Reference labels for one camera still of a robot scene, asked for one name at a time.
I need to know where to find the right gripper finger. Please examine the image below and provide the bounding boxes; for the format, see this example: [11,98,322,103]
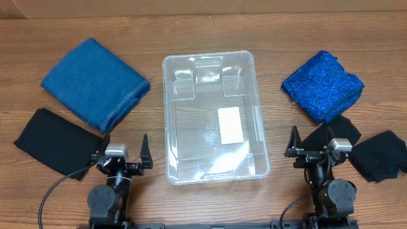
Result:
[325,127,335,149]
[286,125,302,150]

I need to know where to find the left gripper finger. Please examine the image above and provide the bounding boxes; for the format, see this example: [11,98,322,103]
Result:
[100,132,111,154]
[140,134,153,163]

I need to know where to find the large black cloth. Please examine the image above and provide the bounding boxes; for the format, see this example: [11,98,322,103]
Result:
[14,108,104,176]

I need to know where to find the sparkly blue cloth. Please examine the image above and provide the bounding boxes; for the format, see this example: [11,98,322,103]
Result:
[281,50,364,123]

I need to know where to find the blue denim cloth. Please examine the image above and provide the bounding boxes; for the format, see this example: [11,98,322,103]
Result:
[41,38,150,133]

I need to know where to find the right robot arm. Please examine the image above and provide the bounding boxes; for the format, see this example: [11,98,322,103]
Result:
[279,126,358,229]

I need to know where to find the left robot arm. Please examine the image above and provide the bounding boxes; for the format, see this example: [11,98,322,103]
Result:
[87,135,153,228]

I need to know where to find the white label sticker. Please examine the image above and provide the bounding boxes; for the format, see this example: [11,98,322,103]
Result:
[217,107,244,144]

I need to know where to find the clear plastic storage bin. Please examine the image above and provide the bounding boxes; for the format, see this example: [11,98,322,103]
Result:
[162,50,271,185]

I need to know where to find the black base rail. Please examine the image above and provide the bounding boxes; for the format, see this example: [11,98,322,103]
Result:
[77,219,359,229]

